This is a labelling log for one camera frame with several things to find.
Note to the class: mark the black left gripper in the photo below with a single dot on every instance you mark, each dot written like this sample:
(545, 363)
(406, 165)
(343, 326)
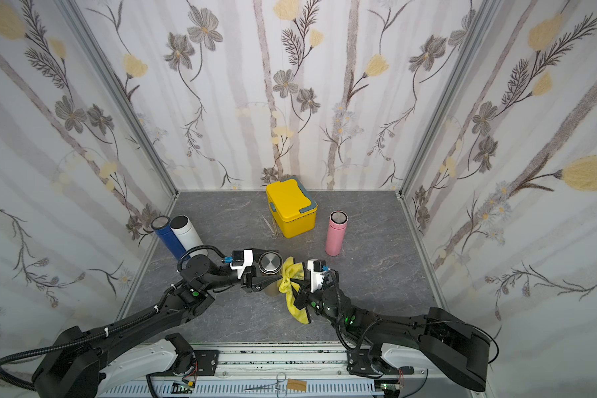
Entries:
(249, 284)

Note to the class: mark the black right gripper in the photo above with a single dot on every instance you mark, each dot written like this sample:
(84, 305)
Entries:
(303, 294)

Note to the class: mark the gold thermos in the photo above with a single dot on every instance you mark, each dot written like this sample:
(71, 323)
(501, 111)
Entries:
(270, 264)

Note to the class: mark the yellow grey cleaning cloth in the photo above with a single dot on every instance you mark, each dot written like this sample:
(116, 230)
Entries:
(290, 271)

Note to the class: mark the pink thermos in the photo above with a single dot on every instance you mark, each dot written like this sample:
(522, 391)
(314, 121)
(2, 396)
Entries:
(338, 222)

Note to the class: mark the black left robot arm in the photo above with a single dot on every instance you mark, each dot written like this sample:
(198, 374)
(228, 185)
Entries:
(75, 365)

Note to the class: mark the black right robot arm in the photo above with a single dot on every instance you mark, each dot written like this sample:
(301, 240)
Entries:
(458, 349)

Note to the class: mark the white thermos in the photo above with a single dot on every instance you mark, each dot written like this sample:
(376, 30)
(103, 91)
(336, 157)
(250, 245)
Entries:
(185, 232)

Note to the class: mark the blue thermos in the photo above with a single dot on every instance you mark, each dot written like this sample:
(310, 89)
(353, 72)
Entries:
(166, 230)

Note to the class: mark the yellow storage box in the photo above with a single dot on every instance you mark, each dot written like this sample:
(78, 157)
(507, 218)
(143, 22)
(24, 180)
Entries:
(292, 207)

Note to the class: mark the metal scissors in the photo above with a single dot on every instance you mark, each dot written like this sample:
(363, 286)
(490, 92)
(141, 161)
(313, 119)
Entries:
(278, 387)

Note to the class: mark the brown cardboard tag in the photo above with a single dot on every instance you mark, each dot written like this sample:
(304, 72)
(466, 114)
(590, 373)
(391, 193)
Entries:
(296, 384)

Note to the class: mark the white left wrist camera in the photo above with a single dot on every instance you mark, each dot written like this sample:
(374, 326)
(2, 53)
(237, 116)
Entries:
(239, 261)

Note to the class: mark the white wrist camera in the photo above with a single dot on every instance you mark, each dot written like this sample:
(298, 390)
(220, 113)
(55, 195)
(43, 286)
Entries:
(239, 261)
(317, 270)

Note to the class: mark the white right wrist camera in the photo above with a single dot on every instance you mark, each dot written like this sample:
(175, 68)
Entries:
(317, 270)

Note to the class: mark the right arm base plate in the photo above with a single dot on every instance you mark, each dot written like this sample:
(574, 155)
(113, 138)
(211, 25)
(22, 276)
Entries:
(358, 360)

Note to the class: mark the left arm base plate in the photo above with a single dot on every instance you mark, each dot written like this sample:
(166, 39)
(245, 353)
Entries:
(199, 363)

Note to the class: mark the white slotted cable duct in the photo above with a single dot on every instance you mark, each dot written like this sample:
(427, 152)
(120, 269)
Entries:
(316, 388)

